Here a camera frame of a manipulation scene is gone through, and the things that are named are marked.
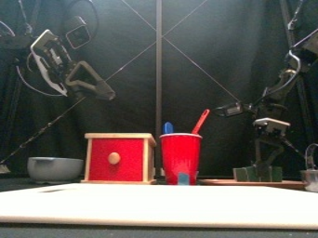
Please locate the green toy sushi roll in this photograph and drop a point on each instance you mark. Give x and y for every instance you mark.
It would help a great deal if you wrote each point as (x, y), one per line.
(243, 174)

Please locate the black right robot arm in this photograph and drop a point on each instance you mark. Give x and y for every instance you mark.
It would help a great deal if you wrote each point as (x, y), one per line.
(289, 71)

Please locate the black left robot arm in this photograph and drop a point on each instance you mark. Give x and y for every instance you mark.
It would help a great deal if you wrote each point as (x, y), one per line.
(12, 43)

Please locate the white cutting board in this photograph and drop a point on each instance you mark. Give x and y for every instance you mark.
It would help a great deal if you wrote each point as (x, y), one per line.
(156, 204)

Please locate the clear glass container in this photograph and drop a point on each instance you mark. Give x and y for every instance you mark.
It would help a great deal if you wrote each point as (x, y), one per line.
(310, 176)

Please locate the red plastic cup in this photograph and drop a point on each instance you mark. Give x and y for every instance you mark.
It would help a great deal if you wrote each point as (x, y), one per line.
(180, 158)

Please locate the blue tape strip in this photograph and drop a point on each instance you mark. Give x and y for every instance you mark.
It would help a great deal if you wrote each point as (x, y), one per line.
(183, 179)

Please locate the thin diagonal brace rod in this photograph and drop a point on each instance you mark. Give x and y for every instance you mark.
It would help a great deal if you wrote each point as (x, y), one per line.
(41, 131)

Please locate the red wooden drawer box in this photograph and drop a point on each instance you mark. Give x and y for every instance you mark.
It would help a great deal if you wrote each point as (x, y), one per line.
(117, 161)

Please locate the grey bowl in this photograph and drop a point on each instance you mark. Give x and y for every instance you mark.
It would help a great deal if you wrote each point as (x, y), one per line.
(54, 169)

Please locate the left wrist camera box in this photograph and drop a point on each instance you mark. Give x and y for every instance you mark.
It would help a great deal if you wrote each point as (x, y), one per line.
(77, 33)

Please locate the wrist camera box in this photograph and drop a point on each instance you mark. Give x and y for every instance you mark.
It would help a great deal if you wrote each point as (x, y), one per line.
(77, 33)
(229, 109)

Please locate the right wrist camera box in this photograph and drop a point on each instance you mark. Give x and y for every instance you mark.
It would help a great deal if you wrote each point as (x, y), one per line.
(229, 109)

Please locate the grey vertical frame pole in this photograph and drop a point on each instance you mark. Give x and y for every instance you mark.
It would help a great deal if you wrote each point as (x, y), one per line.
(157, 77)

